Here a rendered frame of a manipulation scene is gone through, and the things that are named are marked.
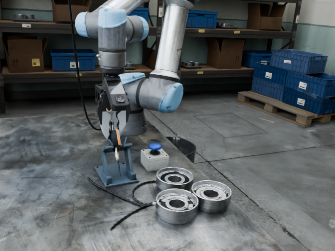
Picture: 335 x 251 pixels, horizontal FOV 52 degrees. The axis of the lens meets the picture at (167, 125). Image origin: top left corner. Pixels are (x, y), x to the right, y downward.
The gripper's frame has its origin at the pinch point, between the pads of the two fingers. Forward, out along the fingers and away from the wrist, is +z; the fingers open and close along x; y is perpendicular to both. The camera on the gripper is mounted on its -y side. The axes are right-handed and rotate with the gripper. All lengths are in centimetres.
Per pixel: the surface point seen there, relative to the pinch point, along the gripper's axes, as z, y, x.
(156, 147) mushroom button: 4.6, -2.0, -13.1
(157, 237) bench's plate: 11.9, -33.4, -0.1
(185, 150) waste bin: 56, 95, -81
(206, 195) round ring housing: 10.7, -23.5, -18.9
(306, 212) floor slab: 91, 47, -152
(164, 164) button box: 9.8, -3.9, -15.3
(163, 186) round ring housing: 9.2, -17.5, -8.6
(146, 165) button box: 10.1, -2.2, -9.9
